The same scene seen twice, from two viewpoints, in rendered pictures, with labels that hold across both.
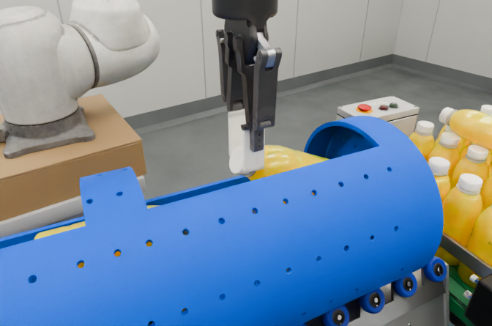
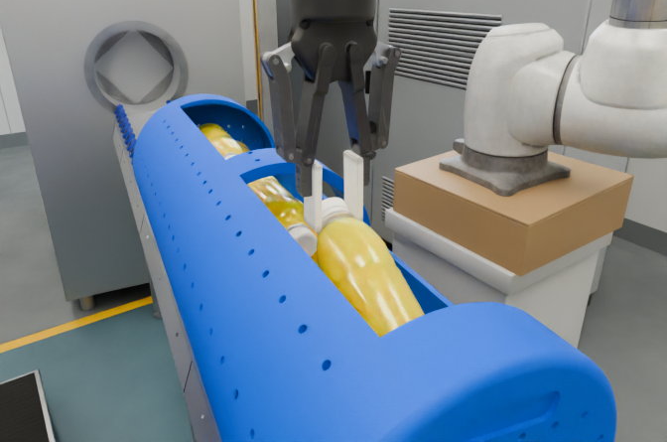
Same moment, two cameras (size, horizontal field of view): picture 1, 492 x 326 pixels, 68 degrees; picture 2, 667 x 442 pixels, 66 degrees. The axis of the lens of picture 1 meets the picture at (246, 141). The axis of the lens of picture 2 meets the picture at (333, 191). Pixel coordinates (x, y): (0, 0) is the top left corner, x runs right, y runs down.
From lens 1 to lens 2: 0.65 m
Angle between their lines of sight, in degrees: 80
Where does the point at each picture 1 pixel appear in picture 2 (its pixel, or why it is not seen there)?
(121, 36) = (610, 83)
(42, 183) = (428, 201)
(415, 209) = not seen: outside the picture
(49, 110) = (481, 139)
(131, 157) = (509, 239)
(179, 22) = not seen: outside the picture
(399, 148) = (385, 375)
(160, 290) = (185, 221)
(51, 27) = (523, 48)
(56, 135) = (478, 169)
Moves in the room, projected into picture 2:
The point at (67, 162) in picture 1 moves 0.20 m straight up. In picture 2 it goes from (452, 195) to (463, 83)
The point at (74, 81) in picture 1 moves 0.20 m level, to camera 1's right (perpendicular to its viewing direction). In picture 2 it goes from (519, 119) to (570, 157)
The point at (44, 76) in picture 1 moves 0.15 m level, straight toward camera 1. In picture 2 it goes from (487, 98) to (419, 109)
